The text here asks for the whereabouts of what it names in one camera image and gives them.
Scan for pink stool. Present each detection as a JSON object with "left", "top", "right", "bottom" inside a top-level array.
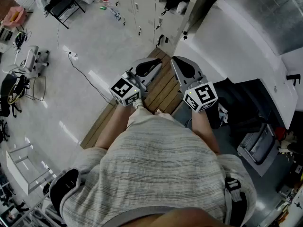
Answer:
[{"left": 1, "top": 5, "right": 27, "bottom": 29}]

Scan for person's right forearm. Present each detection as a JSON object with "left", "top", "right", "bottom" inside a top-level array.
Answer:
[{"left": 191, "top": 110, "right": 221, "bottom": 155}]

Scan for person's left forearm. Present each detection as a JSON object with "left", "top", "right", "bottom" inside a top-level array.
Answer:
[{"left": 94, "top": 104, "right": 131, "bottom": 151}]

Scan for thin white cable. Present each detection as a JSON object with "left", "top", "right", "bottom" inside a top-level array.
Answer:
[{"left": 56, "top": 24, "right": 71, "bottom": 54}]

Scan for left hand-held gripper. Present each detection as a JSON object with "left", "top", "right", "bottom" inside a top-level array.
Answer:
[{"left": 109, "top": 57, "right": 164, "bottom": 107}]

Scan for white office chair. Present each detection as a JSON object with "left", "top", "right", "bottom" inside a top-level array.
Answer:
[{"left": 1, "top": 45, "right": 50, "bottom": 77}]

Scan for black strap with white buckle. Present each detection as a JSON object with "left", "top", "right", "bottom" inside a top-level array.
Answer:
[{"left": 224, "top": 177, "right": 250, "bottom": 225}]

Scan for black chair with yellow cable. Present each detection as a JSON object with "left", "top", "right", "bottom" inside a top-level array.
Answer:
[{"left": 0, "top": 73, "right": 31, "bottom": 118}]

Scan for black padded shoulder strap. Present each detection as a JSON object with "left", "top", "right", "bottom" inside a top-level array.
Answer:
[{"left": 49, "top": 168, "right": 80, "bottom": 222}]

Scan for person's grey striped shirt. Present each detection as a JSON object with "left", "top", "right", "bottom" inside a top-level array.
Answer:
[{"left": 48, "top": 117, "right": 258, "bottom": 227}]

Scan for wire frame stand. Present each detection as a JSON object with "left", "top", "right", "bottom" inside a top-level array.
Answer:
[{"left": 24, "top": 76, "right": 47, "bottom": 102}]

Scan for grey printer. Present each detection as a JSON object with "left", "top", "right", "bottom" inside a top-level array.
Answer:
[{"left": 236, "top": 123, "right": 277, "bottom": 177}]

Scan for tangled black cable bundle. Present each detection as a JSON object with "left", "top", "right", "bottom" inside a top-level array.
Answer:
[{"left": 13, "top": 29, "right": 32, "bottom": 50}]

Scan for wooden slat platform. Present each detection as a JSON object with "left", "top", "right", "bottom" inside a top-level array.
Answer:
[{"left": 80, "top": 47, "right": 188, "bottom": 149}]

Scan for person's beige trousers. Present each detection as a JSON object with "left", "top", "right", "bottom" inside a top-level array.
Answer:
[{"left": 127, "top": 106, "right": 176, "bottom": 129}]

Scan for white cloth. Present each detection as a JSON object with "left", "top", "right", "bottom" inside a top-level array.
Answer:
[{"left": 176, "top": 1, "right": 188, "bottom": 15}]

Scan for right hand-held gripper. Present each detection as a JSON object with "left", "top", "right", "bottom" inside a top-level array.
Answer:
[{"left": 170, "top": 56, "right": 219, "bottom": 114}]

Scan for white table frame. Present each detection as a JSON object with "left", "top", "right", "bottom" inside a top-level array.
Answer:
[{"left": 6, "top": 142, "right": 58, "bottom": 196}]

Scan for black folding table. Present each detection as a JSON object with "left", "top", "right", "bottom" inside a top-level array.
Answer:
[{"left": 44, "top": 0, "right": 86, "bottom": 30}]

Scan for black power cable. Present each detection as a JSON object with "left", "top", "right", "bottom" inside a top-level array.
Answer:
[{"left": 68, "top": 55, "right": 115, "bottom": 104}]

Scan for person's chin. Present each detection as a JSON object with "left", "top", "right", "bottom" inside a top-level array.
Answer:
[{"left": 123, "top": 207, "right": 237, "bottom": 227}]

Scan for silver foil panel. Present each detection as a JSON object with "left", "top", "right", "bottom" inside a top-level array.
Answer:
[{"left": 222, "top": 0, "right": 303, "bottom": 56}]

